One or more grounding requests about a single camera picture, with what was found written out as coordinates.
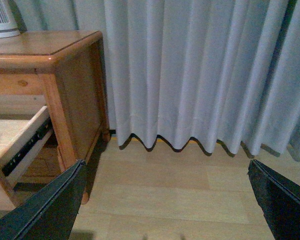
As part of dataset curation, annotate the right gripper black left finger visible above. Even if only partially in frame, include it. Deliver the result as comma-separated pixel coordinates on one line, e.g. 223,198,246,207
0,159,87,240

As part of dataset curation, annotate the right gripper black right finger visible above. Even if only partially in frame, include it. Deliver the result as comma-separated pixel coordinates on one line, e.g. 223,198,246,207
248,159,300,240

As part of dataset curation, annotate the wooden drawer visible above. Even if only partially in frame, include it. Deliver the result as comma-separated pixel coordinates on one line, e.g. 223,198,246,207
0,105,54,211
17,146,62,184

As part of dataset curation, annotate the wooden nightstand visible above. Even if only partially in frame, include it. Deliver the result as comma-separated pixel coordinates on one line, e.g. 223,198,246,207
0,30,111,205

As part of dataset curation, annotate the grey curtain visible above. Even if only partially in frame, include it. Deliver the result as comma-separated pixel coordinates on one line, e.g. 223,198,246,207
10,0,300,160

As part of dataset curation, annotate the white air purifier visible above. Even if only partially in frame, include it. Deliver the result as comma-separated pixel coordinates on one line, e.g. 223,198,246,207
0,0,20,38

